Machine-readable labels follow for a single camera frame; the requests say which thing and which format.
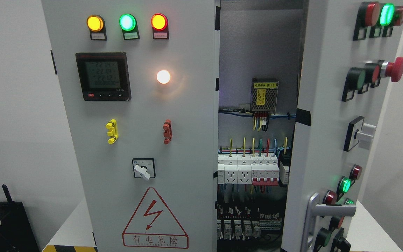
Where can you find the row of relay modules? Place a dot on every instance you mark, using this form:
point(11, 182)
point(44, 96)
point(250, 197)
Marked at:
point(236, 229)

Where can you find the white selector switch right door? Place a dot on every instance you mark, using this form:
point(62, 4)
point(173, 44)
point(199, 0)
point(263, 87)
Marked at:
point(359, 134)

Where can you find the red four pole breaker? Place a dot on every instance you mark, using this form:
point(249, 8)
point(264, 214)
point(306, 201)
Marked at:
point(265, 171)

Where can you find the red emergency stop button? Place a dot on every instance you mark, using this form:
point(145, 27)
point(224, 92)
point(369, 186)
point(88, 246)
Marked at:
point(394, 69)

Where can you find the green indicator light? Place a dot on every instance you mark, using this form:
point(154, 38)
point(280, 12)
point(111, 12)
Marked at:
point(129, 27)

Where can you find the yellow terminal connector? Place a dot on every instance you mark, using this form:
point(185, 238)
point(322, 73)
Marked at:
point(112, 131)

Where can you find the red terminal connector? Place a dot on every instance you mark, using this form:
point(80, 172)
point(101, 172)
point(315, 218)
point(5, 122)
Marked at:
point(167, 134)

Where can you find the yellow indicator light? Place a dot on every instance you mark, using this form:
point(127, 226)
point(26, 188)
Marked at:
point(97, 28)

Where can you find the silver door handle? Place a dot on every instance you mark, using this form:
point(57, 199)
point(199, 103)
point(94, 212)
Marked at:
point(311, 241)

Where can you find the black digital power meter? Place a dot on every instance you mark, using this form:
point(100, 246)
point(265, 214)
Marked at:
point(103, 76)

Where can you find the white socket modules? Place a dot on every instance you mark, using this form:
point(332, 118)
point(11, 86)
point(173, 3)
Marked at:
point(234, 169)

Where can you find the black white surge protector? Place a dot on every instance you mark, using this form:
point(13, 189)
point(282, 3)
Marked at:
point(284, 162)

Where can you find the white rotary selector switch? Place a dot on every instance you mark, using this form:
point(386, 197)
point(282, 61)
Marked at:
point(144, 168)

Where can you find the metal mesh power supply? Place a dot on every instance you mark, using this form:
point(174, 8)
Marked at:
point(264, 94)

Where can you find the red electric hazard sticker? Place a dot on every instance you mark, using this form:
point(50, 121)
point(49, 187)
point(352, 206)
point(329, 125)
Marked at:
point(154, 225)

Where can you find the white glowing indicator lamp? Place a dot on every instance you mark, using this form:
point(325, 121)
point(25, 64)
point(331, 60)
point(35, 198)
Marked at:
point(163, 76)

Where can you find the black box with antenna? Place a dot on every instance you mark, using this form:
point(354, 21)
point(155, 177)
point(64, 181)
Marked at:
point(16, 234)

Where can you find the red indicator light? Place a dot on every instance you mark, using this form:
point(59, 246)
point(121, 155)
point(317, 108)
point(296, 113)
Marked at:
point(160, 27)

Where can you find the grey cabinet door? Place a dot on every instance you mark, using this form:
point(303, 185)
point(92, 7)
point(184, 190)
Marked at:
point(340, 80)
point(185, 167)

